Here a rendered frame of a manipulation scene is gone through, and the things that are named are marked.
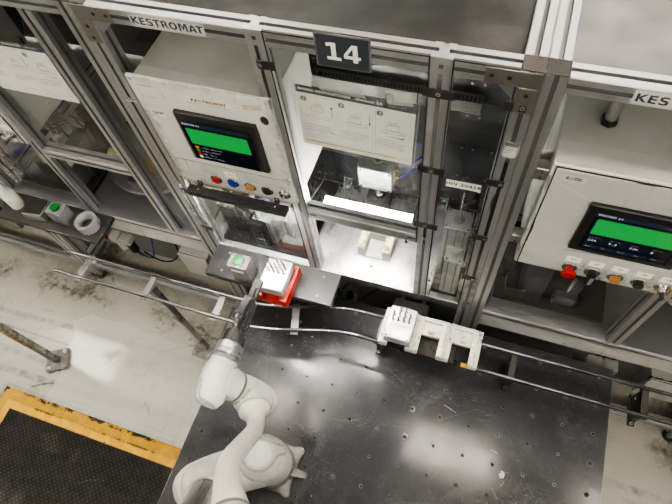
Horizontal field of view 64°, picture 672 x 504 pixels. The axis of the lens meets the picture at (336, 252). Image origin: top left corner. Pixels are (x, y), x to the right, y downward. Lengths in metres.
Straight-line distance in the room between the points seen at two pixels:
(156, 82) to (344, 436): 1.39
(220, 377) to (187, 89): 0.85
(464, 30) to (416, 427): 1.44
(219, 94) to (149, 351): 2.04
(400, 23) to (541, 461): 1.58
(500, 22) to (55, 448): 2.86
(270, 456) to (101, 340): 1.73
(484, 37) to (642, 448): 2.28
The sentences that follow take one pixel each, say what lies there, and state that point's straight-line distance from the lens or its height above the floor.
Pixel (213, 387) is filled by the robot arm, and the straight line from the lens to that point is 1.74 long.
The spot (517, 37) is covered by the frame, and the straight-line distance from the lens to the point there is 1.24.
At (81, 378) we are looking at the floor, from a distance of 3.35.
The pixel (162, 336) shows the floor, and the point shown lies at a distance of 3.23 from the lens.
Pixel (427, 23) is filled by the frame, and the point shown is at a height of 2.01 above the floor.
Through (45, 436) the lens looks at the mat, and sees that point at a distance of 3.34.
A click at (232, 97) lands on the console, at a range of 1.43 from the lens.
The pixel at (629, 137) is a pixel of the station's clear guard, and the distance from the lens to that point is 1.28.
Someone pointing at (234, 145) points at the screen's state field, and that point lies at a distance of 1.55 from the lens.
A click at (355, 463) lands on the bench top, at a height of 0.68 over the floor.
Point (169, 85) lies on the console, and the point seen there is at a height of 1.82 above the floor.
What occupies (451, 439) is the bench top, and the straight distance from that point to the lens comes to 2.15.
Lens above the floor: 2.78
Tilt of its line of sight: 60 degrees down
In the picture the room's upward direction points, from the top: 11 degrees counter-clockwise
